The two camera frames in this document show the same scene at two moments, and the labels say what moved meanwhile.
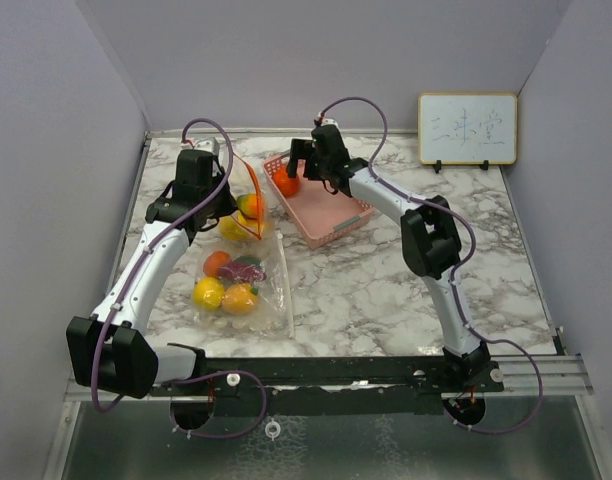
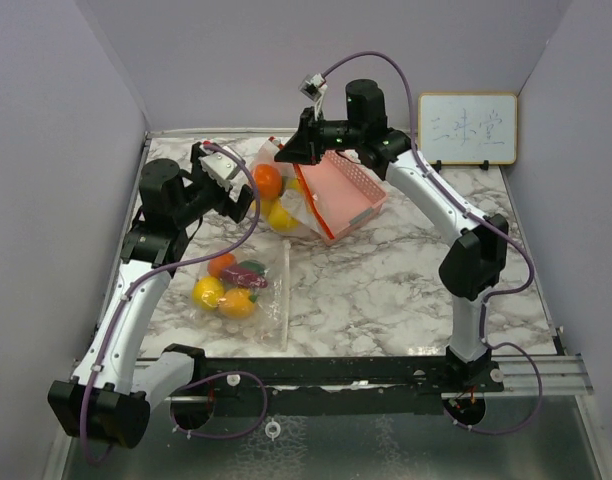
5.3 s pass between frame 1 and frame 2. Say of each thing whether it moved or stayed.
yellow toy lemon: stayed
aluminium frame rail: stayed
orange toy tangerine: moved
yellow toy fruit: moved
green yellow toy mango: moved
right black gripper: moved
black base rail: stayed
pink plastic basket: stayed
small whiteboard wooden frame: stayed
